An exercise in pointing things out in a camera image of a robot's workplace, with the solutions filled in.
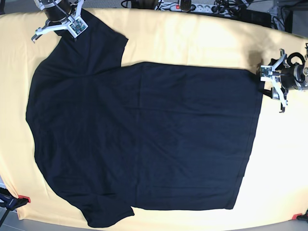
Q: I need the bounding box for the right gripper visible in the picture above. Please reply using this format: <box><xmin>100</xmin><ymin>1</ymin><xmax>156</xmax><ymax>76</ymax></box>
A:
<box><xmin>44</xmin><ymin>0</ymin><xmax>72</xmax><ymax>22</ymax></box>

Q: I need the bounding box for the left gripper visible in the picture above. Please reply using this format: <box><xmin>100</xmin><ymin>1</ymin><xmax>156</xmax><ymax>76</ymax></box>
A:
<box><xmin>281</xmin><ymin>65</ymin><xmax>300</xmax><ymax>90</ymax></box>

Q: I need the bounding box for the dark navy T-shirt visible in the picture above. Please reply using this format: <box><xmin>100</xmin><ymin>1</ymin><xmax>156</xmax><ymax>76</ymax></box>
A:
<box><xmin>26</xmin><ymin>10</ymin><xmax>263</xmax><ymax>228</ymax></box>

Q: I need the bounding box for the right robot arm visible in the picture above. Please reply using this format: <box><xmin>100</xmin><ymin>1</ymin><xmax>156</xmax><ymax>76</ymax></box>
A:
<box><xmin>35</xmin><ymin>0</ymin><xmax>72</xmax><ymax>22</ymax></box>

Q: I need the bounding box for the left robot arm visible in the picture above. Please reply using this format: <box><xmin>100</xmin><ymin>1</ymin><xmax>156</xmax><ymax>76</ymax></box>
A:
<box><xmin>281</xmin><ymin>43</ymin><xmax>308</xmax><ymax>91</ymax></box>

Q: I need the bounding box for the black power adapter box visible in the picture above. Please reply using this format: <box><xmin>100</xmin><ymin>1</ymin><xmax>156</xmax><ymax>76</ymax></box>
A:
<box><xmin>239</xmin><ymin>9</ymin><xmax>271</xmax><ymax>28</ymax></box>

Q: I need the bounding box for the white power strip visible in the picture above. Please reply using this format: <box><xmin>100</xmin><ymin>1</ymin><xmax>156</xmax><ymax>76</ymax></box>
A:
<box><xmin>156</xmin><ymin>1</ymin><xmax>234</xmax><ymax>17</ymax></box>

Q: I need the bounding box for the right red-black table clamp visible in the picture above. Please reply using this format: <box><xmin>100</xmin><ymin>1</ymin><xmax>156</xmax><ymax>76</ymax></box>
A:
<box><xmin>292</xmin><ymin>210</ymin><xmax>308</xmax><ymax>222</ymax></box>

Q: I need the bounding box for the red-black table clamp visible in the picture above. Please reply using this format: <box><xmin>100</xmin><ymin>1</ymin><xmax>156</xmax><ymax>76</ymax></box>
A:
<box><xmin>292</xmin><ymin>210</ymin><xmax>308</xmax><ymax>222</ymax></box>
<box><xmin>0</xmin><ymin>188</ymin><xmax>31</xmax><ymax>211</ymax></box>

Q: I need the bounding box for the left red-black table clamp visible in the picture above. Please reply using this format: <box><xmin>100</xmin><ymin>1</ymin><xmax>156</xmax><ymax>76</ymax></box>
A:
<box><xmin>0</xmin><ymin>188</ymin><xmax>31</xmax><ymax>211</ymax></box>

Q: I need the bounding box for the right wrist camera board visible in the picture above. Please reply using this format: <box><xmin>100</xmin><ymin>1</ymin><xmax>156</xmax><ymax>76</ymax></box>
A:
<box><xmin>68</xmin><ymin>18</ymin><xmax>88</xmax><ymax>38</ymax></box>

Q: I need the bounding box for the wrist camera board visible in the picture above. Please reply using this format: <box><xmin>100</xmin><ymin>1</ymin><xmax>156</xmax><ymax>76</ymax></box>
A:
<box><xmin>260</xmin><ymin>65</ymin><xmax>272</xmax><ymax>82</ymax></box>
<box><xmin>68</xmin><ymin>18</ymin><xmax>88</xmax><ymax>38</ymax></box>

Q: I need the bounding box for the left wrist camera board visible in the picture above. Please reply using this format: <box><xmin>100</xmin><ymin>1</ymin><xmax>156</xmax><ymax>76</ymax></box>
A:
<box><xmin>260</xmin><ymin>65</ymin><xmax>272</xmax><ymax>82</ymax></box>

